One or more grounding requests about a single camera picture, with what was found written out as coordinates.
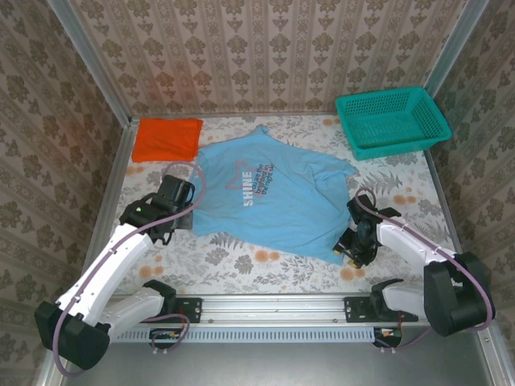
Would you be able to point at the light blue printed t-shirt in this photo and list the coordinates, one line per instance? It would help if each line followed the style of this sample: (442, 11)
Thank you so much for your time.
(289, 209)

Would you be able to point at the teal plastic mesh basket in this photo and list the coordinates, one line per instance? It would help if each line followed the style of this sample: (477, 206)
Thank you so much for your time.
(386, 120)

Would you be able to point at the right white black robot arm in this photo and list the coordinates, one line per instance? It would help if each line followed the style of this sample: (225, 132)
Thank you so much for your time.
(414, 241)

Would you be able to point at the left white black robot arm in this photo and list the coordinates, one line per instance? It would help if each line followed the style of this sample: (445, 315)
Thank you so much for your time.
(104, 273)

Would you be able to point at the folded orange t-shirt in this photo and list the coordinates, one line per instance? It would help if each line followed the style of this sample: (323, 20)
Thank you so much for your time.
(165, 138)

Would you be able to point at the floral table cover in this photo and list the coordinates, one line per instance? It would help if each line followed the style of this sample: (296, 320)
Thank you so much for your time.
(249, 277)

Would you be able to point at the grey metal sheet tray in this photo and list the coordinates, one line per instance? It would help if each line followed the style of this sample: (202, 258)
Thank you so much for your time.
(273, 366)

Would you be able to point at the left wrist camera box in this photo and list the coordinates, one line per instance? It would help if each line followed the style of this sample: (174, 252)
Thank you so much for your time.
(184, 222)

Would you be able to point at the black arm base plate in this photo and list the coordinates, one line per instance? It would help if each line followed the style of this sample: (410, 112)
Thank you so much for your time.
(191, 309)
(356, 310)

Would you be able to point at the aluminium table side rail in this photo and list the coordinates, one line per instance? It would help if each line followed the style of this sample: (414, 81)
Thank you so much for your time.
(443, 193)
(114, 181)

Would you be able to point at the aluminium mounting rail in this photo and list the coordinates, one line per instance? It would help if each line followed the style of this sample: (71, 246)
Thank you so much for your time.
(273, 307)

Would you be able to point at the thin aluminium table end rail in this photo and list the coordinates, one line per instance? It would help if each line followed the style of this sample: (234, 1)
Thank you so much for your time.
(233, 114)

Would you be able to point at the aluminium corner post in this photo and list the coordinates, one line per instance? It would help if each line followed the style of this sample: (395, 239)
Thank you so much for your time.
(447, 60)
(93, 60)

